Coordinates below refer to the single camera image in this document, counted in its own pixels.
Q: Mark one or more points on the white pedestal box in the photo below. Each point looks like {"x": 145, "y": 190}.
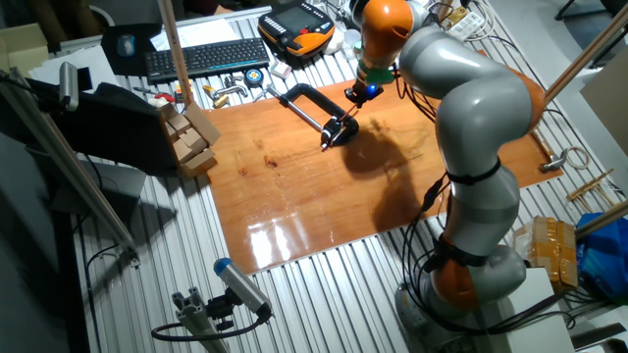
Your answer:
{"x": 535, "y": 323}

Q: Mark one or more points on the black round tape measure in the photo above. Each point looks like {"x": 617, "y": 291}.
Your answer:
{"x": 253, "y": 77}

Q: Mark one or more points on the white foam sheets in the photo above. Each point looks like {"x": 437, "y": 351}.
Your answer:
{"x": 93, "y": 61}

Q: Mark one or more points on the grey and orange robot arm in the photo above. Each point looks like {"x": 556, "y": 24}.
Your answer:
{"x": 481, "y": 113}

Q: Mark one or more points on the white paper sheets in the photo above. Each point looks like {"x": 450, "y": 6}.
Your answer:
{"x": 196, "y": 32}

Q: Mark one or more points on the orange and black teach pendant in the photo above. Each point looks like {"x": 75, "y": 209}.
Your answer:
{"x": 299, "y": 24}

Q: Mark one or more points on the glass jar with white lid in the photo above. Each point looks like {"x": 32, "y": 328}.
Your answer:
{"x": 351, "y": 38}

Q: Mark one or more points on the grey computer mouse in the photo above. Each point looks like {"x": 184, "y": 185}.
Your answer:
{"x": 126, "y": 45}

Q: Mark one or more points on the small printed card box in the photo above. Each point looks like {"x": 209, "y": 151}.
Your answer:
{"x": 280, "y": 70}

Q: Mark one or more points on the brass fitting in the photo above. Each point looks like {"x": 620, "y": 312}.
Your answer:
{"x": 220, "y": 101}

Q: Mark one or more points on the blue plastic bag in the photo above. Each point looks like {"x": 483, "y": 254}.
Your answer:
{"x": 606, "y": 265}

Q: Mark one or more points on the large cardboard box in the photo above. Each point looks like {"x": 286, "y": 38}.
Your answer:
{"x": 22, "y": 46}

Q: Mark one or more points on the aluminium camera mount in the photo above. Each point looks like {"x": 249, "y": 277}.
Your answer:
{"x": 196, "y": 318}

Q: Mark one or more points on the aluminium frame beam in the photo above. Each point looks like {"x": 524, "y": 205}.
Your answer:
{"x": 73, "y": 166}

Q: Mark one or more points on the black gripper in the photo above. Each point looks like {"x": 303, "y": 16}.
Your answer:
{"x": 369, "y": 93}

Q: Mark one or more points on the orange wooden board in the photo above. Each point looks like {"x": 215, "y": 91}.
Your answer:
{"x": 294, "y": 196}

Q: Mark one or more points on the wooden frame pole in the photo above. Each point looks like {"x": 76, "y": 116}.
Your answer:
{"x": 174, "y": 49}
{"x": 589, "y": 49}
{"x": 601, "y": 220}

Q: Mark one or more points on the white rounded plastic object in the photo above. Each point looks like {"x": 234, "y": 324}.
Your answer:
{"x": 334, "y": 44}

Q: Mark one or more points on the small cardboard block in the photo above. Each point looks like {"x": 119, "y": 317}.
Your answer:
{"x": 193, "y": 139}
{"x": 182, "y": 151}
{"x": 179, "y": 123}

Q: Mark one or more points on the taped cardboard package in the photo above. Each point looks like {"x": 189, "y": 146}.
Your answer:
{"x": 549, "y": 250}

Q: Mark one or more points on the black keyboard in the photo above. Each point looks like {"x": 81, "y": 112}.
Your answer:
{"x": 206, "y": 59}

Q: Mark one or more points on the wooden stick bundle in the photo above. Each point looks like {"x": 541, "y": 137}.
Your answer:
{"x": 586, "y": 188}

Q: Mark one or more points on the chrome pipe fitting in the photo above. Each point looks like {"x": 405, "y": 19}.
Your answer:
{"x": 233, "y": 90}

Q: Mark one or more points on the black pencil sharpener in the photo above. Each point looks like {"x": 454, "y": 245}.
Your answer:
{"x": 332, "y": 132}

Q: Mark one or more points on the white power strip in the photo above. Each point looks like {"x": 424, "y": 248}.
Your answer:
{"x": 468, "y": 24}

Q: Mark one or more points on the red pencil with eraser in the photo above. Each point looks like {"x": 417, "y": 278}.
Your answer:
{"x": 346, "y": 114}

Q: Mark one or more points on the black C-clamp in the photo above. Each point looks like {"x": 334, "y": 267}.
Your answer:
{"x": 314, "y": 95}

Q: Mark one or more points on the silver camera with blue end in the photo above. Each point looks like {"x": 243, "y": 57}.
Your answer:
{"x": 240, "y": 287}

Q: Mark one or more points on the black mouse pad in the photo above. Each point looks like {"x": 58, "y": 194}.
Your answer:
{"x": 110, "y": 59}

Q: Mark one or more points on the black filament spool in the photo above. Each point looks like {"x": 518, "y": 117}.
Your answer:
{"x": 354, "y": 6}

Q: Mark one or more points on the black panel screen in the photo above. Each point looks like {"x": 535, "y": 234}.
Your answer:
{"x": 118, "y": 132}

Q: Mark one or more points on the steel clamp fitting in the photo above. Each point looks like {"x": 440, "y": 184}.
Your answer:
{"x": 233, "y": 81}

